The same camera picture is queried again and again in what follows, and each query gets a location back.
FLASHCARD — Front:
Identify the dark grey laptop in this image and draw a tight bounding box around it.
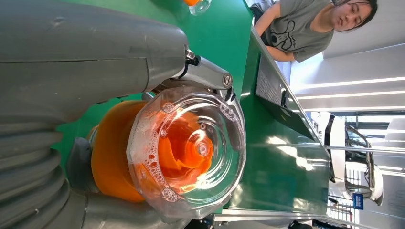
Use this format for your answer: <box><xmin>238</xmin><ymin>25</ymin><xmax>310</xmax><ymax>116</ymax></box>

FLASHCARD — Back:
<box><xmin>255</xmin><ymin>55</ymin><xmax>317</xmax><ymax>141</ymax></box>

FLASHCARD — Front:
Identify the person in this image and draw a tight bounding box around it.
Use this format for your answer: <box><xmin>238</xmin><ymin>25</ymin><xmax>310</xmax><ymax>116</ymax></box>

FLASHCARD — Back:
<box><xmin>250</xmin><ymin>0</ymin><xmax>379</xmax><ymax>63</ymax></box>

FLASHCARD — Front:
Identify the blue sign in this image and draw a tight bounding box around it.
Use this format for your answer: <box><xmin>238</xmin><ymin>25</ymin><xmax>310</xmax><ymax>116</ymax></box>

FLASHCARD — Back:
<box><xmin>352</xmin><ymin>193</ymin><xmax>364</xmax><ymax>211</ymax></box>

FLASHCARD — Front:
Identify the metal rail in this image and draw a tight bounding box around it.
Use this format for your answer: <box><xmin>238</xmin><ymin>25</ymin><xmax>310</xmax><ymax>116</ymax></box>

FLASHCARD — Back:
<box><xmin>326</xmin><ymin>145</ymin><xmax>405</xmax><ymax>156</ymax></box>

